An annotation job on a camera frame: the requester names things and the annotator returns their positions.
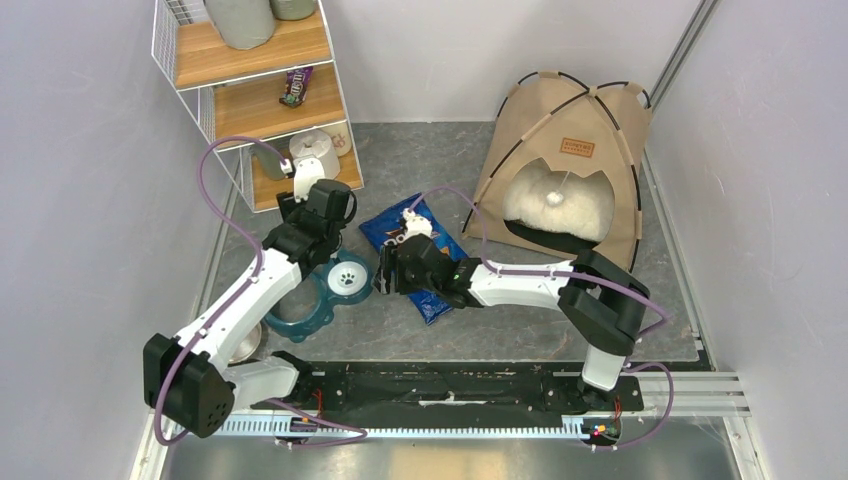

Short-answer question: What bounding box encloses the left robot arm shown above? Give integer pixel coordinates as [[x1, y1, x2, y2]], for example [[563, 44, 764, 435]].
[[142, 179, 357, 438]]

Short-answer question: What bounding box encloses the green can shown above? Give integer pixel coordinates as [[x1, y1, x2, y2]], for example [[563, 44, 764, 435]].
[[253, 143, 291, 181]]

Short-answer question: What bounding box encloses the brown candy bag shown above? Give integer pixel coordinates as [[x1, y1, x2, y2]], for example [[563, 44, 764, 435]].
[[278, 66, 314, 108]]

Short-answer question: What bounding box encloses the black mounting base plate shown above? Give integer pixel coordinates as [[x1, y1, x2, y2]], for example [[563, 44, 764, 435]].
[[283, 361, 645, 430]]

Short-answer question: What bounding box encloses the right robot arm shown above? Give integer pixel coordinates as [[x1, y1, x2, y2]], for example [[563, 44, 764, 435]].
[[373, 235, 653, 409]]

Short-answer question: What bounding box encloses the blue Doritos chip bag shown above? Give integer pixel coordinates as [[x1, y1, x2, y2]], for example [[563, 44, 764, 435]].
[[359, 192, 467, 325]]

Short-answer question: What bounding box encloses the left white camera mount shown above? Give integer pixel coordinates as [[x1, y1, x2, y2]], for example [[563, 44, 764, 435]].
[[280, 156, 327, 203]]

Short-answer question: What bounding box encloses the white fluffy pet cushion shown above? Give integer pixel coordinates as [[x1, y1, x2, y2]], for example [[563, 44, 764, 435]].
[[502, 159, 615, 242]]

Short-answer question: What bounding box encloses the white wire wooden shelf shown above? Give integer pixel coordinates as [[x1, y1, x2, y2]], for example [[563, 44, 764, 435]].
[[151, 1, 350, 213]]

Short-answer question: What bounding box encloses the aluminium corner rail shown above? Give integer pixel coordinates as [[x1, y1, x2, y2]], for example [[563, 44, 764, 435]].
[[650, 0, 721, 112]]

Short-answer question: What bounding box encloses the white ceramic mug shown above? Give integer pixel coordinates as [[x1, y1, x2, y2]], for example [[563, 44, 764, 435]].
[[323, 122, 352, 158]]

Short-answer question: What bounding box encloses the steel pet bowl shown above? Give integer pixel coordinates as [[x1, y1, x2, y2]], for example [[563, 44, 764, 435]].
[[228, 322, 267, 366]]

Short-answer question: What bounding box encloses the black tent pole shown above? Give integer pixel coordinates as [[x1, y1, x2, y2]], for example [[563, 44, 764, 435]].
[[496, 70, 644, 273], [461, 80, 654, 236]]

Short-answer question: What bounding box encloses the white pompom toy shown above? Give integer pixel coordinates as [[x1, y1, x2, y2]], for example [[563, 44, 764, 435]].
[[546, 171, 570, 207]]

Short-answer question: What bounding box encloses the tan pet tent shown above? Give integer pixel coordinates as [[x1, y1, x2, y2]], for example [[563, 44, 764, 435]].
[[461, 70, 654, 274]]

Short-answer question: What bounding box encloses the grey felt basket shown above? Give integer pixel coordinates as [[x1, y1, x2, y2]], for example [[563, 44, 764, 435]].
[[204, 0, 276, 50], [270, 0, 317, 21]]

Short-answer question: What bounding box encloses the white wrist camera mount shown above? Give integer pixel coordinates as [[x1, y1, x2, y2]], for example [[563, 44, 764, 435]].
[[399, 209, 433, 243]]

